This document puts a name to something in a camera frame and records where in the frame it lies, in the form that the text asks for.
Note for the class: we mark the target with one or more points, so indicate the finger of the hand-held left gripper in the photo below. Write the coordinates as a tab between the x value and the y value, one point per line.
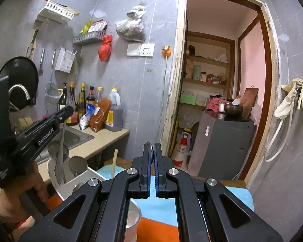
61	116

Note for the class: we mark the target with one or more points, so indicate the steel sink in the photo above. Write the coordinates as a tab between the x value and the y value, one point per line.
75	137

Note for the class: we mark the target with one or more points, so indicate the pink cloth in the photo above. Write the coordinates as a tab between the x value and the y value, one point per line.
213	104

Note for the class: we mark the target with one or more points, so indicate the steel mesh strainer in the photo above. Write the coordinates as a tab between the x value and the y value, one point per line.
51	90

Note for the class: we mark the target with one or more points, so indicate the yellow roll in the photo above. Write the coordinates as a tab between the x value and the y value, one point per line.
175	136

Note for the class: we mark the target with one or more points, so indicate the wooden chopstick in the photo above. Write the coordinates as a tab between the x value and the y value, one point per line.
113	163

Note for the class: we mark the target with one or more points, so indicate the steel spatula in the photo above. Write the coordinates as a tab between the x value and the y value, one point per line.
41	68

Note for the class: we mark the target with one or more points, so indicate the beige kitchen counter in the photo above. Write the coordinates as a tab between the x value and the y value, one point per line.
108	137

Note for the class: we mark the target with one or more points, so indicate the person's left hand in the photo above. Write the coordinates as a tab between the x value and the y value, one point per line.
35	181

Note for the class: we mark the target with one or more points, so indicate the clear bottle yellow cap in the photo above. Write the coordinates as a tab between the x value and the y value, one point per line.
98	95

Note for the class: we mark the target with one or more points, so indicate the green jar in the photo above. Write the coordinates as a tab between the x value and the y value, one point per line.
197	72

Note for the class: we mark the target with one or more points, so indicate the white wall box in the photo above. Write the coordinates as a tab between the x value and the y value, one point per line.
64	61

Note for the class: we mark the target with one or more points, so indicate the blue and white bag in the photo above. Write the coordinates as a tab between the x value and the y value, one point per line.
87	118

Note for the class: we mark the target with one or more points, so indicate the grey plastic bag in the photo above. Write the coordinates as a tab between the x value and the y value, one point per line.
131	30

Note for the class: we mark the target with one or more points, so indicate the wooden cutting board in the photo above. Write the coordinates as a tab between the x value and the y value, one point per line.
250	100

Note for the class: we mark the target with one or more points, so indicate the wooden door frame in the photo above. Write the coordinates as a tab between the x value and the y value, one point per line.
178	55

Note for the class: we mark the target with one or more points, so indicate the white slotted wall rack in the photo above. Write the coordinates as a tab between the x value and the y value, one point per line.
56	10

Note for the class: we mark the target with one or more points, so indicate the dark metal bowl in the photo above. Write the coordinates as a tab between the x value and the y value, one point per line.
232	109

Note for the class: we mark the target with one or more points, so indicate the dark sauce bottle yellow label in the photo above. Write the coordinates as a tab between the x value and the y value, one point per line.
72	98

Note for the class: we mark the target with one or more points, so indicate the orange-red food packet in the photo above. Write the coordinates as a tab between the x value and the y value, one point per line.
99	116

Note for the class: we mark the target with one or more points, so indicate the yellow snack packet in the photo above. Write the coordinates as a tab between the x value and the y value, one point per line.
86	27

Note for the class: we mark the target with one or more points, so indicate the red-capped dark bottle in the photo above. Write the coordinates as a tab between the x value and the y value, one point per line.
91	95

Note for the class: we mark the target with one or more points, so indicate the person's left forearm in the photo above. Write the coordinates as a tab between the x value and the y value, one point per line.
7	206

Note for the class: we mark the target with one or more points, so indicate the small white mug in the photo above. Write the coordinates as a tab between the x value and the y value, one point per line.
221	107

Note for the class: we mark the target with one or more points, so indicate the orange wall hook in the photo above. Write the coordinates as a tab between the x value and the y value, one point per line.
166	51

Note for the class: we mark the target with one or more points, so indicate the green box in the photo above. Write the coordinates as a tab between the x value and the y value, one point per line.
188	98

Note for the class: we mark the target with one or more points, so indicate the white wall socket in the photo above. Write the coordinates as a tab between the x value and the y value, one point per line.
147	49

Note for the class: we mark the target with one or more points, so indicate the grey cabinet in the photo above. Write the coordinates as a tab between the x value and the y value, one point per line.
217	148

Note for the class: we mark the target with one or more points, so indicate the red and white packets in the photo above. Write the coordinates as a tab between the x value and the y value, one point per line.
98	26

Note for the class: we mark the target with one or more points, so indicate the wooden shelf unit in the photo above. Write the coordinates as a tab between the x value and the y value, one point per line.
207	60

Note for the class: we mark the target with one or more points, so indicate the wooden spatula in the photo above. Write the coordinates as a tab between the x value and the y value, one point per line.
31	46

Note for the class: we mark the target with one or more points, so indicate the small brass spoon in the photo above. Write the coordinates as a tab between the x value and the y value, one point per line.
149	143

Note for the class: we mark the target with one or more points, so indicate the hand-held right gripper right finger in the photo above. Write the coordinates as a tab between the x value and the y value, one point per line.
157	176

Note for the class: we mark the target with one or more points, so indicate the white plastic cup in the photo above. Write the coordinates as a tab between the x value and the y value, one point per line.
133	221

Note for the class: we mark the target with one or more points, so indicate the red plastic bag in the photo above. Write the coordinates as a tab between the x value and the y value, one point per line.
105	50

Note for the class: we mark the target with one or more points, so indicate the yellow-capped sauce bottle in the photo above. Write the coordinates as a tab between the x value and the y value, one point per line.
82	100

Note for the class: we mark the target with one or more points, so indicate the white sack red print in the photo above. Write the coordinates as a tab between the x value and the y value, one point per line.
183	151

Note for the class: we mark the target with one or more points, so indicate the grey wall shelf basket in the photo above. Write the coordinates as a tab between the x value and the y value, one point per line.
87	38

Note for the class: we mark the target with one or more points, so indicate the large jug of dark liquid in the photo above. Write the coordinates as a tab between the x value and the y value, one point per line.
113	118

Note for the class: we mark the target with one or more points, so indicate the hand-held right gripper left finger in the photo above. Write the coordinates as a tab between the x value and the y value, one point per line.
148	174

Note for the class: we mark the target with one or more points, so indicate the white wall switch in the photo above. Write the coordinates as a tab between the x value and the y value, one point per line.
133	49

